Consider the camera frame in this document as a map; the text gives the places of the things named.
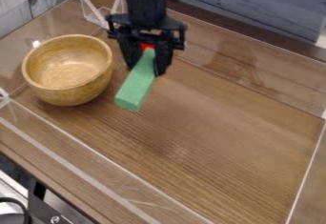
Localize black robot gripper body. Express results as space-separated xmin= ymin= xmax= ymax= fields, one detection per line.
xmin=105 ymin=0 xmax=185 ymax=50

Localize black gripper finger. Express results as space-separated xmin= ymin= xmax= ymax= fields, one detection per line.
xmin=153 ymin=40 xmax=173 ymax=76
xmin=117 ymin=32 xmax=142 ymax=70

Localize green rectangular block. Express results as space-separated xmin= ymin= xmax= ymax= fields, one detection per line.
xmin=114 ymin=49 xmax=154 ymax=112

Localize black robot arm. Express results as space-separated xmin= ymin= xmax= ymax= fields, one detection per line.
xmin=105 ymin=0 xmax=186 ymax=76

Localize brown wooden bowl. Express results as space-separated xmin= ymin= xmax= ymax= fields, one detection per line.
xmin=21 ymin=34 xmax=113 ymax=106

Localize red plush strawberry toy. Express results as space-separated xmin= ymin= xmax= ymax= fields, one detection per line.
xmin=140 ymin=43 xmax=153 ymax=51

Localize black metal table clamp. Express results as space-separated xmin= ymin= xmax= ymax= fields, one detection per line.
xmin=27 ymin=180 xmax=73 ymax=224

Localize clear acrylic corner bracket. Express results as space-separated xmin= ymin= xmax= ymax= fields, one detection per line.
xmin=80 ymin=0 xmax=126 ymax=30

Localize black cable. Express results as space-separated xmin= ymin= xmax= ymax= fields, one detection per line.
xmin=0 ymin=196 xmax=30 ymax=224

